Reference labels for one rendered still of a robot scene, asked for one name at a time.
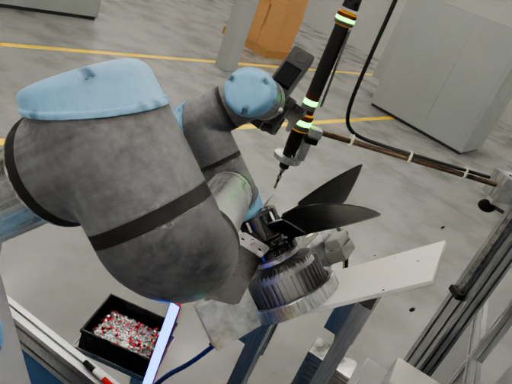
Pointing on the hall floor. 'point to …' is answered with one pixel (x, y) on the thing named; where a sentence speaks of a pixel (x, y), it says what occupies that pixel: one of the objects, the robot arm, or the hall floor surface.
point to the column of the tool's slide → (431, 344)
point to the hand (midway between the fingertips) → (286, 100)
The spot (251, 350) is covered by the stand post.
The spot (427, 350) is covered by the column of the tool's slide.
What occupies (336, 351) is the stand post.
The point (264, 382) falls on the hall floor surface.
